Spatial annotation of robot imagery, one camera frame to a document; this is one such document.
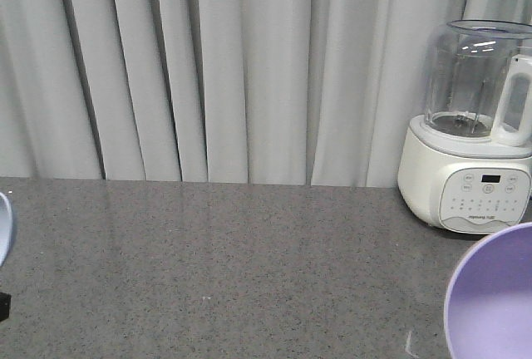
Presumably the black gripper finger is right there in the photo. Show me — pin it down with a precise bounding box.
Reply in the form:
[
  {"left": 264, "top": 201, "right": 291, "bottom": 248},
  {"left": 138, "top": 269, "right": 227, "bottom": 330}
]
[{"left": 0, "top": 292, "right": 12, "bottom": 322}]

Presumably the light blue plastic spoon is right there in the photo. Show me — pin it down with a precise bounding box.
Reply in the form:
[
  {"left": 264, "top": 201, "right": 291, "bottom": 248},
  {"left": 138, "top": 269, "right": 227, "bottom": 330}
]
[{"left": 0, "top": 193, "right": 17, "bottom": 265}]

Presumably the purple plastic bowl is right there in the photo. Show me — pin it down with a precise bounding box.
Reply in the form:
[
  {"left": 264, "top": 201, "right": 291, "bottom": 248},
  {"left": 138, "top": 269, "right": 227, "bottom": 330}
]
[{"left": 443, "top": 223, "right": 531, "bottom": 358}]

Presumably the white pleated curtain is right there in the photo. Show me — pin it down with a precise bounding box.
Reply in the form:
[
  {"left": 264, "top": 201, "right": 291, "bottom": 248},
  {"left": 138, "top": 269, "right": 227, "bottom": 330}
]
[{"left": 1, "top": 0, "right": 531, "bottom": 187}]

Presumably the white blender with glass jar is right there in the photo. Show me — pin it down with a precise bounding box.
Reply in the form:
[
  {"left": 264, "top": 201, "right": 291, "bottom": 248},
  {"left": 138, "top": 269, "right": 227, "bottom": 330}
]
[{"left": 397, "top": 20, "right": 531, "bottom": 234}]

